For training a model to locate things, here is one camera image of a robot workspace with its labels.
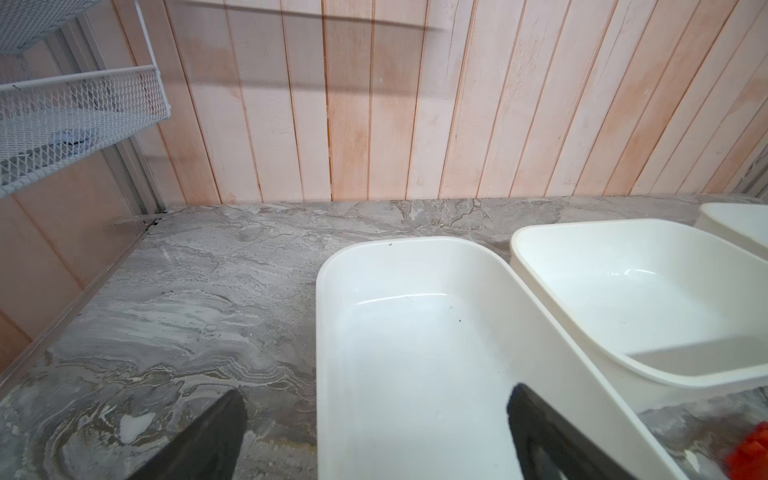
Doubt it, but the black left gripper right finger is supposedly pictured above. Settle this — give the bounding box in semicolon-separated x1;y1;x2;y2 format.
506;383;633;479

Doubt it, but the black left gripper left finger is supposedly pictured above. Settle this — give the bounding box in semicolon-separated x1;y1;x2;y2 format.
130;390;248;479

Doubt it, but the red lego brick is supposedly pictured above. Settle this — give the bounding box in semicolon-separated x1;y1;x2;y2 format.
725;422;768;480

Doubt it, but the left white plastic bin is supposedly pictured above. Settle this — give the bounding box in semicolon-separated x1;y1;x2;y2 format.
316;237;683;479

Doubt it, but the white plastic bin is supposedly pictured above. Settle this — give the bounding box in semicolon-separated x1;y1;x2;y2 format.
510;219;767;412
694;203;768;260
316;237;683;479

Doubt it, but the middle white plastic bin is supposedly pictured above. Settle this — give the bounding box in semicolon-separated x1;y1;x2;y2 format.
510;219;767;412

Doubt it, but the right white plastic bin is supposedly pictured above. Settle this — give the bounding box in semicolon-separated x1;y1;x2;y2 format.
694;203;768;260

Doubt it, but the white wire mesh shelf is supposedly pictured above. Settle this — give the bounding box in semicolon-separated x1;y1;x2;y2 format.
1;1;171;197

